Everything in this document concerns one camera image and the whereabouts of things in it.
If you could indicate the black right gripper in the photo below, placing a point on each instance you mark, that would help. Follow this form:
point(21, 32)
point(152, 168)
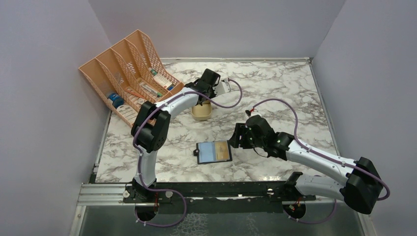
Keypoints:
point(241, 129)

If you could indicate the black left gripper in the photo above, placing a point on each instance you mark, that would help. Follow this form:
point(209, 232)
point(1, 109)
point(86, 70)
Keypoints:
point(213, 93)

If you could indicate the yellow credit card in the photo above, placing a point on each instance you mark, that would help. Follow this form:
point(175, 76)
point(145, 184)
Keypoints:
point(222, 151)

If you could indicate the black leather card holder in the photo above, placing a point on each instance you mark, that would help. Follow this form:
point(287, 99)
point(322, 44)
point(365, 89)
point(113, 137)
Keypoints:
point(205, 153)

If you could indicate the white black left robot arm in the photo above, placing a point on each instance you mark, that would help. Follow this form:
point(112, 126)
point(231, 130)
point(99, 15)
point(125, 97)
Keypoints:
point(152, 123)

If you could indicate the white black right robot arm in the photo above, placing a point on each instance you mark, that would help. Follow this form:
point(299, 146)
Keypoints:
point(356, 182)

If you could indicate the beige card tray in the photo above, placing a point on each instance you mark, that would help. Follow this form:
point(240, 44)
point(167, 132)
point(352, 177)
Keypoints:
point(202, 112)

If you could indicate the white label card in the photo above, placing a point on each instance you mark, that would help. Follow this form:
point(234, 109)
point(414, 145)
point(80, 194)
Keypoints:
point(127, 113)

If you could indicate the white glue stick box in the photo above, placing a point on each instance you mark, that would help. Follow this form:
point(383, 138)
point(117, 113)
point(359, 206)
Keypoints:
point(165, 83)

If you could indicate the orange pen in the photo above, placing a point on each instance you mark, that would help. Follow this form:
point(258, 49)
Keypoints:
point(134, 94)

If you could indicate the orange plastic desk organizer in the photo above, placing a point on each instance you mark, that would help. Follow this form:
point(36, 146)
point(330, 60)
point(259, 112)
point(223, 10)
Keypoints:
point(124, 66)

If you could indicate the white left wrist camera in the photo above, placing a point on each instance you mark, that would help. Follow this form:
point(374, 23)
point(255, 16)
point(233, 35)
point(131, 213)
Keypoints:
point(222, 87)

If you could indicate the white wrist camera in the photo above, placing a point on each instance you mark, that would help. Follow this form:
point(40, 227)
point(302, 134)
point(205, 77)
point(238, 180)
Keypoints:
point(222, 87)
point(251, 111)

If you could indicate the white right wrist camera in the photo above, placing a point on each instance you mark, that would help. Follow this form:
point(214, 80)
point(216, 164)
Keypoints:
point(251, 111)

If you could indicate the black mounting base rail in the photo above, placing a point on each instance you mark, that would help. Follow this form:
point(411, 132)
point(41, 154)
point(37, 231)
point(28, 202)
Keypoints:
point(213, 197)

